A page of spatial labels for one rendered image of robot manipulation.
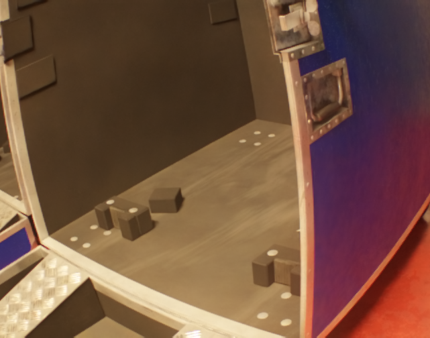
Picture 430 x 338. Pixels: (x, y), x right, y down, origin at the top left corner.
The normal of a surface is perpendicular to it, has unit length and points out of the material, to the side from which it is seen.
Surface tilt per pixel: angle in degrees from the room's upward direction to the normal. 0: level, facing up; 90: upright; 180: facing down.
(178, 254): 0
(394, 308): 0
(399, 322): 0
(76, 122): 90
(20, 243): 90
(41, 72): 90
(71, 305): 90
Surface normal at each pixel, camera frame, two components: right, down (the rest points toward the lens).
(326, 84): 0.74, 0.18
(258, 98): -0.66, 0.39
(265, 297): -0.14, -0.90
